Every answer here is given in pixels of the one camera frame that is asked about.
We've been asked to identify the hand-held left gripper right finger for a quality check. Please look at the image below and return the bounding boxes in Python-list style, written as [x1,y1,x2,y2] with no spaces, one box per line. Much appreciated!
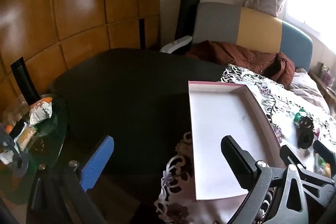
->
[221,135,310,224]

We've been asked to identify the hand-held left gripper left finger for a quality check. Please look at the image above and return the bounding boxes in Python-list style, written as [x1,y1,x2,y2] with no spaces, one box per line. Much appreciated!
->
[26,135,114,224]

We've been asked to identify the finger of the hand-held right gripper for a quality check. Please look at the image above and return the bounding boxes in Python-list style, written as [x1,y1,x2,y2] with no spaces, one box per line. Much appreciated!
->
[280,145,336,207]
[313,139,336,163]

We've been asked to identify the pink-edged white box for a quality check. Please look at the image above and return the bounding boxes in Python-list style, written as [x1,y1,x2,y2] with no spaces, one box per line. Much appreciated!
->
[188,80,283,201]

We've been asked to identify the black cylinder with silver end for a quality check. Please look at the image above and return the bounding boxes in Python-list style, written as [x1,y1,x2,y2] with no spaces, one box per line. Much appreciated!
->
[297,130,315,149]

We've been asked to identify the brown pine cone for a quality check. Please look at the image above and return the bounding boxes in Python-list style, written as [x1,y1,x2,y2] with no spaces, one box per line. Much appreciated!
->
[300,116,315,131]

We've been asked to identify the green plug-in device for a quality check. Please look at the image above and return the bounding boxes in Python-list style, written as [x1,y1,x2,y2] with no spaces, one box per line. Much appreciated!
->
[294,108,307,123]

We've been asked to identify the floral embroidered tablecloth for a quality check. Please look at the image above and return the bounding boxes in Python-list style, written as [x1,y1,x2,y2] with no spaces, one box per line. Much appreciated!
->
[154,64,336,224]

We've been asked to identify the glass side table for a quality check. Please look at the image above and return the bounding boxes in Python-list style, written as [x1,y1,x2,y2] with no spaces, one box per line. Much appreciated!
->
[0,94,69,205]

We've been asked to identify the pale pink bedsheet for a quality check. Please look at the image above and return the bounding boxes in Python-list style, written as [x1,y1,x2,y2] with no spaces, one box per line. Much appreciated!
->
[290,68,332,115]

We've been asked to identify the wooden bedside shelf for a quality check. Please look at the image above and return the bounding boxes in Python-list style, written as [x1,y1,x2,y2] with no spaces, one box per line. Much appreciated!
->
[308,62,336,109]

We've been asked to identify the yellow snack packet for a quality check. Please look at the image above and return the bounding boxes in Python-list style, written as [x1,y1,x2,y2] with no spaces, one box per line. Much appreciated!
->
[14,125,37,151]

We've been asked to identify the crumpled white snack bag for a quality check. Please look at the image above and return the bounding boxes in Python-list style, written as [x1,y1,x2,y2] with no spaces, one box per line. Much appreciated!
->
[28,97,53,127]

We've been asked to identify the brown quilted blanket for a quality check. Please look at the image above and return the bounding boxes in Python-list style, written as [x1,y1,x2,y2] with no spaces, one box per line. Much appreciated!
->
[184,40,296,89]

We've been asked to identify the black tube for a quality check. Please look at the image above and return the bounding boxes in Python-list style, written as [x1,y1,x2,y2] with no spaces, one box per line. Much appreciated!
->
[10,57,40,105]

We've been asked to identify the white pillow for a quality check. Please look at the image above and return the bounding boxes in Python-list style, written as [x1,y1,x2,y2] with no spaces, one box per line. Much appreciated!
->
[160,35,194,54]

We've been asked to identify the grey yellow blue headboard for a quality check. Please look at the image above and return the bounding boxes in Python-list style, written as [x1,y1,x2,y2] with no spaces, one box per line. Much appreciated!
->
[193,2,313,72]

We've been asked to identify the rolled black mat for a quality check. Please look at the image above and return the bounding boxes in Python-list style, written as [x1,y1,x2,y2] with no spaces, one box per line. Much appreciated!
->
[175,0,201,41]

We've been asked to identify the wooden wardrobe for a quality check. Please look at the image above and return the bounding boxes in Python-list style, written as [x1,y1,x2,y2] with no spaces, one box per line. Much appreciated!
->
[0,0,161,119]

